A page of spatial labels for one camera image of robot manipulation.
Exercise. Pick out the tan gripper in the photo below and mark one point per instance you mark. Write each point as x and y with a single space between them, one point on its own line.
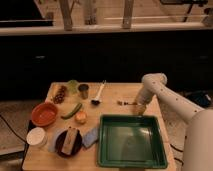
139 109

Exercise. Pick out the green plastic tray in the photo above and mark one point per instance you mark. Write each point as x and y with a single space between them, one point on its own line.
130 141

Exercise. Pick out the green cup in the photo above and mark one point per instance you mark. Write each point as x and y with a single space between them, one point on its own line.
72 86

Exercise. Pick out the silver fork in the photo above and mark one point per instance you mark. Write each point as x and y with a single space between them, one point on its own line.
123 103

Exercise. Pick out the white round container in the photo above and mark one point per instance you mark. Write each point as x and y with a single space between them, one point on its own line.
36 137

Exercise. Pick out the green cucumber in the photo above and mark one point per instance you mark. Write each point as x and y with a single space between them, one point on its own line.
73 112

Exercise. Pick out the yellow onion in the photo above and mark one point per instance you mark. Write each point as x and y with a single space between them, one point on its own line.
81 117

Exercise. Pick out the wooden block sponge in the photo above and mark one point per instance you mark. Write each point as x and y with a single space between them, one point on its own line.
69 141

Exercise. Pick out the metal cup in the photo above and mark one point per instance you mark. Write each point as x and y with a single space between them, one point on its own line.
84 90

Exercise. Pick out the blue cloth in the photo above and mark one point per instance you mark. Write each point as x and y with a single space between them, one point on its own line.
90 137

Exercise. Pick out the dark brown plate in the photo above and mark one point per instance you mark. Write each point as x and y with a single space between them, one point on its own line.
60 141

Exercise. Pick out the orange bowl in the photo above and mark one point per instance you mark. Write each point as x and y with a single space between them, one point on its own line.
44 114

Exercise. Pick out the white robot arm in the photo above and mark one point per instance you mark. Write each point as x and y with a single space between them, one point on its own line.
198 144

